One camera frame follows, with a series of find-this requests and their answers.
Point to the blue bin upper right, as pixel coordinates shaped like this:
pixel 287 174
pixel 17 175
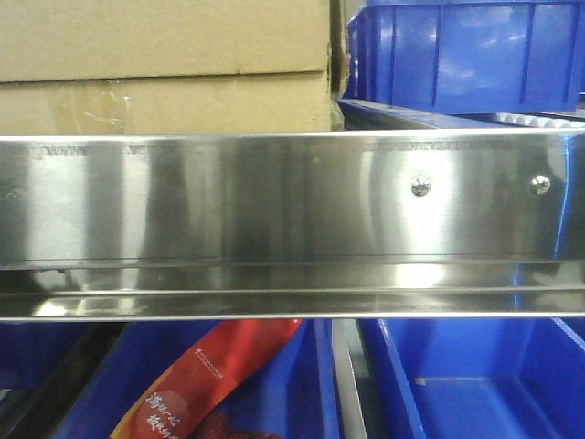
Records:
pixel 462 57

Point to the left rail screw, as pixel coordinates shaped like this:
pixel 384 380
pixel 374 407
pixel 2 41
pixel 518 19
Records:
pixel 420 186

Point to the red snack bag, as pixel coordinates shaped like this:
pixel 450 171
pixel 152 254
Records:
pixel 176 403

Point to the stainless steel shelf rail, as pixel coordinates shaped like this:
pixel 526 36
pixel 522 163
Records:
pixel 144 227

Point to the blue bin lower middle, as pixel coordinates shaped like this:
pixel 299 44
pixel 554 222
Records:
pixel 292 395

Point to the metal shelf divider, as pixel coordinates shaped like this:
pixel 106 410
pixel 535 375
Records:
pixel 357 399

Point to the white roller track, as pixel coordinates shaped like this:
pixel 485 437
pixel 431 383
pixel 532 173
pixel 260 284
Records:
pixel 536 121

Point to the brown cardboard carton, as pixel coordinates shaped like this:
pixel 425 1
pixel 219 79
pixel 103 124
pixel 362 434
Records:
pixel 171 67

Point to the blue bin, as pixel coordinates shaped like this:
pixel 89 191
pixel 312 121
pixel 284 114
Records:
pixel 30 351
pixel 292 395
pixel 477 377
pixel 462 57

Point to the blue bin lower left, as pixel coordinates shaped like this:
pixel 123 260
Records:
pixel 30 351

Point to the rail screw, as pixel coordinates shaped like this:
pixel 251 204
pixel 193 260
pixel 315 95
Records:
pixel 420 186
pixel 539 184

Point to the right rail screw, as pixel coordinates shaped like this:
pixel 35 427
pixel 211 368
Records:
pixel 539 184

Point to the blue bin lower right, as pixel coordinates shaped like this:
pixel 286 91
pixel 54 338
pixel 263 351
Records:
pixel 477 377

